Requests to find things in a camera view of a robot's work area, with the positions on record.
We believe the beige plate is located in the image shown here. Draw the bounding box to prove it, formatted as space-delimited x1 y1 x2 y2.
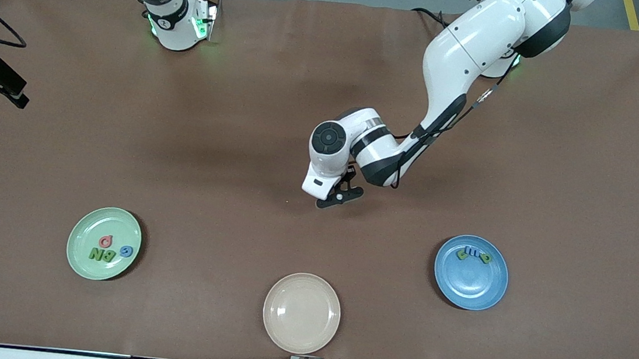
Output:
259 269 345 358

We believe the blue plate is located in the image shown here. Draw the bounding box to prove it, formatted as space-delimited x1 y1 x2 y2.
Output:
431 232 512 314

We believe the brown table mat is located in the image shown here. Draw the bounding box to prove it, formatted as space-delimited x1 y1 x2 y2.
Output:
0 0 639 359

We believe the light green plate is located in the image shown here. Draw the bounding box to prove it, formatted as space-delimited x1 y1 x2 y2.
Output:
63 203 145 285

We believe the yellow floor tape strip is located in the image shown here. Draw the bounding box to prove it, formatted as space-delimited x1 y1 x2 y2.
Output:
620 0 639 32

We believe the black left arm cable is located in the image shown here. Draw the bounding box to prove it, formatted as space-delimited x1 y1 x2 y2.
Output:
389 41 520 201

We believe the black left base cable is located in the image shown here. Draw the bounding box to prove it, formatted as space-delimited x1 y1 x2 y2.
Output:
410 6 451 28

